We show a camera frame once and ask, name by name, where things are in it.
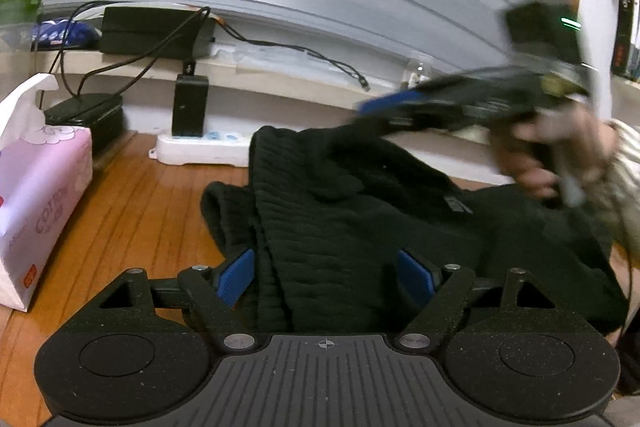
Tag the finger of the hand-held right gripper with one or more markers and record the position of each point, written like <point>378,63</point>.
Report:
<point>390,102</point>
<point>430,122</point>

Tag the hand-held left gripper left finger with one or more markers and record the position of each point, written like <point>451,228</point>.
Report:
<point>235,277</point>

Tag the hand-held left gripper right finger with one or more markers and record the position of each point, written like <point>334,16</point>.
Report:
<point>415,274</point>

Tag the black sweatpants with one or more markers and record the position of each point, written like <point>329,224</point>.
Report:
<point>350,217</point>

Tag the person's right hand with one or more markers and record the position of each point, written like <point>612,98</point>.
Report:
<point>530,167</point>

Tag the glass bottle orange label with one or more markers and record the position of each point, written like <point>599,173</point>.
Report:
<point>417,72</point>

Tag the row of books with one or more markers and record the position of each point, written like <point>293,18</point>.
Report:
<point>625,32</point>

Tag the white bookshelf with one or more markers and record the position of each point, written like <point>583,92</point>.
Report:
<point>630,86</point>

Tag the beige window sill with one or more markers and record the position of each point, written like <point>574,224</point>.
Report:
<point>280,82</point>

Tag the clear plastic bag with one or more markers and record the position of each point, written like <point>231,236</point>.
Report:
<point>280,57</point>

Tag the white power strip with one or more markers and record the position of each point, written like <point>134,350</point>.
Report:
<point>190,154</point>

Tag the black power adapter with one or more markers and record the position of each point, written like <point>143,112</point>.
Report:
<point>190,107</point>

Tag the pink tissue box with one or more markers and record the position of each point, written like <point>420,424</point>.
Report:
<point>45,187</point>

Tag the black box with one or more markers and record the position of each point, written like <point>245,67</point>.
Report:
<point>85,117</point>

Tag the black flat case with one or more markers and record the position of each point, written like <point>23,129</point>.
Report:
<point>150,32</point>

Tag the blue patterned pouch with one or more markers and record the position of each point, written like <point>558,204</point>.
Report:
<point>65,34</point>

